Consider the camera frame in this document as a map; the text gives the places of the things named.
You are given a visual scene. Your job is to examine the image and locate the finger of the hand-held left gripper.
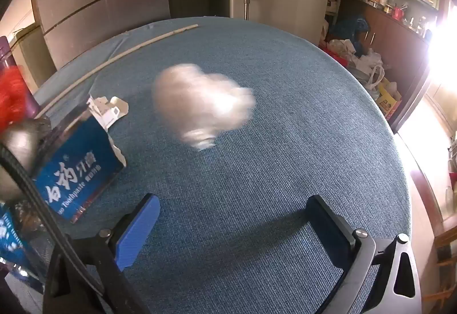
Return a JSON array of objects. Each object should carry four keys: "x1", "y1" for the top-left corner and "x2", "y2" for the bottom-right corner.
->
[{"x1": 0, "y1": 119, "x2": 102, "y2": 295}]

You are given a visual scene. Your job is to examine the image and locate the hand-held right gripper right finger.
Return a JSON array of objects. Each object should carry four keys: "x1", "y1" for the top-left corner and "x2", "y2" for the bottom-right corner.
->
[{"x1": 306, "y1": 195, "x2": 424, "y2": 314}]

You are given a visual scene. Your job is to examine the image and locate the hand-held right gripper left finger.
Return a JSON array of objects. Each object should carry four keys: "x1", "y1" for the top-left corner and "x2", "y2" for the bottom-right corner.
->
[{"x1": 43, "y1": 193, "x2": 161, "y2": 314}]

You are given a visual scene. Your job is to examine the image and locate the red plastic bag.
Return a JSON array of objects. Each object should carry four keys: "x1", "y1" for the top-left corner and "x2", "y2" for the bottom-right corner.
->
[{"x1": 0, "y1": 66, "x2": 34, "y2": 131}]

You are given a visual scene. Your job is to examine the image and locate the yellow cardboard box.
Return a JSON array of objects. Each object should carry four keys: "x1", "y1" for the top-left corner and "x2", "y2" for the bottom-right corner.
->
[{"x1": 375, "y1": 82, "x2": 403, "y2": 118}]

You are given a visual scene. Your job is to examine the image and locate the purple bottle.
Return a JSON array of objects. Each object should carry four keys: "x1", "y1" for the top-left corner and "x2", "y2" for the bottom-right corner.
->
[{"x1": 0, "y1": 36, "x2": 40, "y2": 120}]

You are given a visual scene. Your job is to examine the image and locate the white chest freezer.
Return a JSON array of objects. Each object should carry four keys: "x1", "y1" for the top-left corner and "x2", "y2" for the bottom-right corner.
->
[{"x1": 9, "y1": 23, "x2": 58, "y2": 93}]

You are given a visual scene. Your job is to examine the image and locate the white plastic bag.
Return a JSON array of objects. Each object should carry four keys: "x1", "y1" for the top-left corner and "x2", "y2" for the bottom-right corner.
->
[{"x1": 352, "y1": 48, "x2": 386, "y2": 89}]

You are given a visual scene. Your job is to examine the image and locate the brown wooden cabinet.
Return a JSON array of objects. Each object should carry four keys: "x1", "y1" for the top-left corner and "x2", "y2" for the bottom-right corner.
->
[{"x1": 357, "y1": 0, "x2": 434, "y2": 129}]

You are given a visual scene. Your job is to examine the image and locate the long white strip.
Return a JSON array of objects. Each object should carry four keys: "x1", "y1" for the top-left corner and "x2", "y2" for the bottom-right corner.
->
[{"x1": 35, "y1": 24, "x2": 199, "y2": 118}]

